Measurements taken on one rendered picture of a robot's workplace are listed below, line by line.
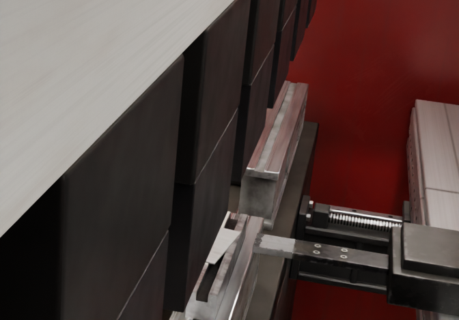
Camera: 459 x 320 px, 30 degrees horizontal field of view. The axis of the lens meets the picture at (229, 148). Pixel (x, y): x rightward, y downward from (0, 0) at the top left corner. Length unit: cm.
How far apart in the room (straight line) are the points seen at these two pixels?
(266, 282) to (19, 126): 96
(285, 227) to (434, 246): 40
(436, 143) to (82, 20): 123
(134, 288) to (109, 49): 12
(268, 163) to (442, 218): 28
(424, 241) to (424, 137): 52
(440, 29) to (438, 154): 42
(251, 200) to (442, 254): 43
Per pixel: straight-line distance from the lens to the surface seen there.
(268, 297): 112
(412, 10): 174
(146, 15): 30
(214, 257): 92
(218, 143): 52
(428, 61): 176
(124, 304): 34
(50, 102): 22
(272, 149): 134
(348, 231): 141
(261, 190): 128
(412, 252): 93
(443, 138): 147
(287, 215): 135
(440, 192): 124
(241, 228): 100
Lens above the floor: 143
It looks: 20 degrees down
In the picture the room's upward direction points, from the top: 6 degrees clockwise
